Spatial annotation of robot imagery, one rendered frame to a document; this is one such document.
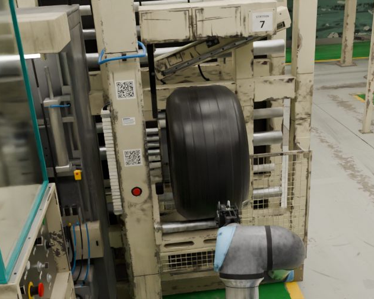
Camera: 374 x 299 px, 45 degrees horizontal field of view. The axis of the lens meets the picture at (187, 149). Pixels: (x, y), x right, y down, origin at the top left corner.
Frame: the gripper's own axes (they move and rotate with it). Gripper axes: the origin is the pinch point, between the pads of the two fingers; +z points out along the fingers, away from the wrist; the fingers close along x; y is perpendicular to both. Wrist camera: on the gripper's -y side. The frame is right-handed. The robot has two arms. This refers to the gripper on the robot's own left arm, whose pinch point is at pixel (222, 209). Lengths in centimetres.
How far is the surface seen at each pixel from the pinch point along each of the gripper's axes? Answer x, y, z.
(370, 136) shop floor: -226, -100, 309
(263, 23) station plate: -28, 66, 44
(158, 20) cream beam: 18, 70, 44
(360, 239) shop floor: -122, -103, 114
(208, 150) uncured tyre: 4.9, 25.8, 0.0
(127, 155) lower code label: 36.1, 19.6, 18.0
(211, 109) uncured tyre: 1.5, 38.5, 10.6
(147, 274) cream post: 33, -42, 19
